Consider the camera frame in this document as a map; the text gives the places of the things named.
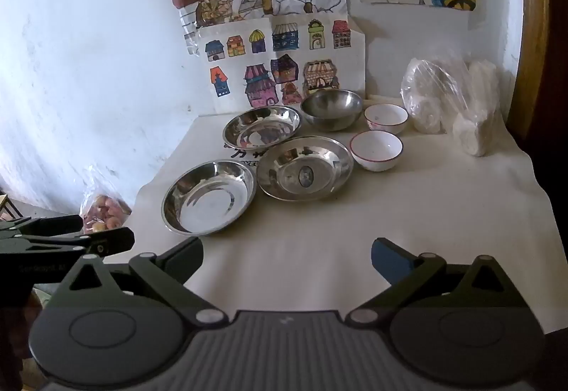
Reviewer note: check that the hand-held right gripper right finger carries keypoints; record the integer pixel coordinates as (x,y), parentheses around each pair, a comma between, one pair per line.
(390,260)

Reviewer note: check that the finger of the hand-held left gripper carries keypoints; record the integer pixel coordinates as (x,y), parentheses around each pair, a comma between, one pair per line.
(106,240)
(49,224)

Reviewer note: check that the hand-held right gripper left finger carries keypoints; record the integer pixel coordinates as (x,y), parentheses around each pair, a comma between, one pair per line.
(186,258)

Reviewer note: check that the white bowl with red rim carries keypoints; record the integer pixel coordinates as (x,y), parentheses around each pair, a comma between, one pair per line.
(376,149)

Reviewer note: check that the wide rim stainless steel plate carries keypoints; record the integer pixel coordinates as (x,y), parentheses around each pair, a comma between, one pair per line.
(306,169)

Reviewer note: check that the white bowl with pink print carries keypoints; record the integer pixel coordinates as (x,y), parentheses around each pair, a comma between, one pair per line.
(386,118)

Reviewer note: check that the small stainless steel plate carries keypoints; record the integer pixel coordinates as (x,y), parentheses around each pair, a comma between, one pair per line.
(262,127)

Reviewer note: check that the stainless steel bowl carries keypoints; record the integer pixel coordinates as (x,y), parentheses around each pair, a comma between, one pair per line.
(333,111)

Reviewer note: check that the white printed table mat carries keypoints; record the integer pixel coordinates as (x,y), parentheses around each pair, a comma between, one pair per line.
(288,249)

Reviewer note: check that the white stick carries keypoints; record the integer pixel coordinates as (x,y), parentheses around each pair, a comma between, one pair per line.
(381,100)
(381,96)

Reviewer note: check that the plastic bag of white rolls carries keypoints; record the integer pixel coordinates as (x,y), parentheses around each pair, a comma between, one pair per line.
(435,93)

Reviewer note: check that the coloured houses drawing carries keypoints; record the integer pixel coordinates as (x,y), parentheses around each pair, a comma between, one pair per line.
(284,62)

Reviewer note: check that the curved wooden frame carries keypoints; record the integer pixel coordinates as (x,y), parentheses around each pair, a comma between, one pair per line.
(534,18)

